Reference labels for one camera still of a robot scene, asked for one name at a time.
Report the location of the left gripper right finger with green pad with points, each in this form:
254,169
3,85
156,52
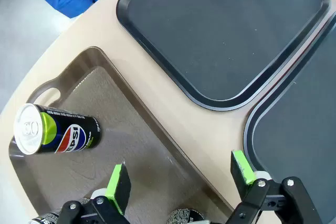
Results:
242,171

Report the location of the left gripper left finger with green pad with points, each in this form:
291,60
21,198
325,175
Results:
120,190

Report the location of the black Pepsi can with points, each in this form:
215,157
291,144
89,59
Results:
76,134
183,216

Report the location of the black plastic tray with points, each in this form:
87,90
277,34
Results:
223,37
302,129

